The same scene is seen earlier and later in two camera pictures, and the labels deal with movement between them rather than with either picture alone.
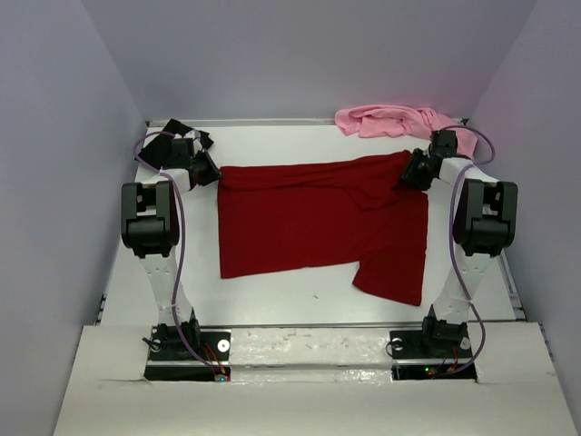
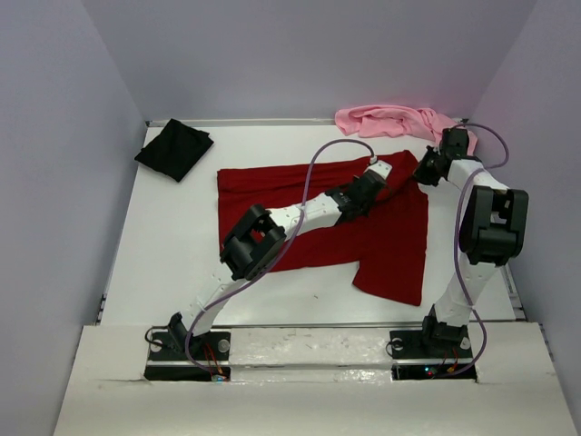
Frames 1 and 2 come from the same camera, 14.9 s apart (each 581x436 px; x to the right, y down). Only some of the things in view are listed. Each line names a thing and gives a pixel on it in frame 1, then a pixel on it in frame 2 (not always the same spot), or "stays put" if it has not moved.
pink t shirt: [369, 120] stays put
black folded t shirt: [157, 151] stays put
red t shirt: [273, 216] stays put
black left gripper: [213, 173] -> [365, 211]
